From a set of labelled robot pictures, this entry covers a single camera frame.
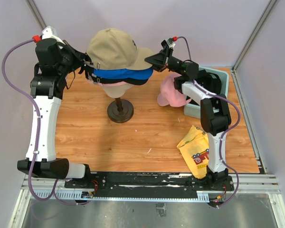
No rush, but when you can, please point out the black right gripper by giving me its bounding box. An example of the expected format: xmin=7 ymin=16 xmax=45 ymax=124
xmin=143 ymin=46 xmax=184 ymax=75

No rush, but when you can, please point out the blue cap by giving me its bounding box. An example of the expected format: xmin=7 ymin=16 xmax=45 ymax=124
xmin=93 ymin=67 xmax=153 ymax=80

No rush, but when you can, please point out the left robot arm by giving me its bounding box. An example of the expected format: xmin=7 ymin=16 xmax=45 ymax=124
xmin=17 ymin=38 xmax=92 ymax=188

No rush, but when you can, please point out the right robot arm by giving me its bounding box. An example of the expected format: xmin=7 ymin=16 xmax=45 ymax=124
xmin=145 ymin=38 xmax=235 ymax=191

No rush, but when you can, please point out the cream mannequin head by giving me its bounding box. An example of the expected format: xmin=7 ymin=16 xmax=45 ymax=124
xmin=99 ymin=82 xmax=133 ymax=98

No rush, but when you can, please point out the black cap in bin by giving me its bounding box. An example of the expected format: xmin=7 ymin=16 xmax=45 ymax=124
xmin=196 ymin=70 xmax=222 ymax=95

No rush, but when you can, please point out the light teal plastic bin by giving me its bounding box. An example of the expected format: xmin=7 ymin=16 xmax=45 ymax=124
xmin=183 ymin=66 xmax=230 ymax=119

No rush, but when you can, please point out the yellow printed cloth hat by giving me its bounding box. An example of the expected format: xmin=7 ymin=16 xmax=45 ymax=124
xmin=177 ymin=125 xmax=209 ymax=179

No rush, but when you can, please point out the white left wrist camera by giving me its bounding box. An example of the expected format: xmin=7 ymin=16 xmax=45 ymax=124
xmin=32 ymin=26 xmax=65 ymax=44

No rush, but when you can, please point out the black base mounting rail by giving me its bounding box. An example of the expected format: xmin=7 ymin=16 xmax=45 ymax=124
xmin=64 ymin=171 xmax=235 ymax=195

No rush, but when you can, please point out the white cable duct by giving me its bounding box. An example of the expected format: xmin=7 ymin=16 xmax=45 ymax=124
xmin=30 ymin=190 xmax=209 ymax=202

